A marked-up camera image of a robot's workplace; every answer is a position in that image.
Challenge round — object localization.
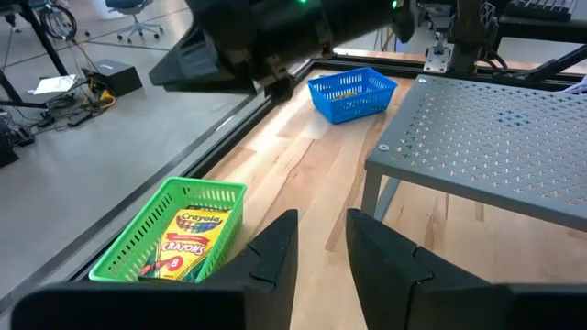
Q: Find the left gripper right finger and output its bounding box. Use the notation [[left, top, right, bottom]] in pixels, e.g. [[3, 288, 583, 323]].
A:
[[345, 208, 513, 330]]

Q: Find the black computer tower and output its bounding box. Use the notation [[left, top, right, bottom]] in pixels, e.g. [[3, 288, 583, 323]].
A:
[[0, 121, 20, 169]]

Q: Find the green plastic basket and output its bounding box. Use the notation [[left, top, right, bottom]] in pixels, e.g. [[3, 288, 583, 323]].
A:
[[88, 176, 248, 284]]

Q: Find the grey swivel office chair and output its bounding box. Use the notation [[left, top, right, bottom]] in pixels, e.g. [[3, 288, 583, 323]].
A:
[[105, 0, 165, 43]]

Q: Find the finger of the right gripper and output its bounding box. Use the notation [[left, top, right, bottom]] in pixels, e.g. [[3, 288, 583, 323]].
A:
[[149, 25, 258, 96]]

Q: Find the floor cable clutter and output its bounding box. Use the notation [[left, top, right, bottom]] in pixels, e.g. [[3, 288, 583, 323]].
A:
[[0, 77, 118, 138]]

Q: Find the grey perforated metal stand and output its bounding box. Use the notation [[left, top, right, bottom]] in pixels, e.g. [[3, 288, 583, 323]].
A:
[[360, 74, 587, 233]]

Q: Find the yellow cable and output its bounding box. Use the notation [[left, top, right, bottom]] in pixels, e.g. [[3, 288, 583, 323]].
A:
[[89, 80, 116, 110]]

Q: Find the coiled black cable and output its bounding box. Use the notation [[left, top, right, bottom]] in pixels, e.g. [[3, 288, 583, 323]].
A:
[[39, 2, 78, 42]]

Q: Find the backlit keyboard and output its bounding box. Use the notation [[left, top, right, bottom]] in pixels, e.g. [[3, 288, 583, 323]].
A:
[[504, 0, 578, 22]]

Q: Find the white paper booklet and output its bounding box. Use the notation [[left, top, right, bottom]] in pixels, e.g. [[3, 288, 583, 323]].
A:
[[31, 73, 78, 96]]

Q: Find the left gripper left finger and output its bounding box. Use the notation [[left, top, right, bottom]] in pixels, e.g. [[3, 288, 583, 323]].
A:
[[208, 209, 300, 330]]

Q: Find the grey mounting bracket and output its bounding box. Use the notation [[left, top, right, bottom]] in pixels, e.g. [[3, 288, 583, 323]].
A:
[[422, 31, 453, 74]]

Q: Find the black desk leg frame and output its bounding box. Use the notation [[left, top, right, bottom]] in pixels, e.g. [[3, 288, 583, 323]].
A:
[[0, 0, 70, 110]]

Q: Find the blue plastic basket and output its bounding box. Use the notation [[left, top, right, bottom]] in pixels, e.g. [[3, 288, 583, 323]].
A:
[[306, 67, 399, 126]]

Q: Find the black rectangular box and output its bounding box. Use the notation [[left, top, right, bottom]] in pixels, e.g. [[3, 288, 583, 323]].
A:
[[81, 58, 143, 97]]

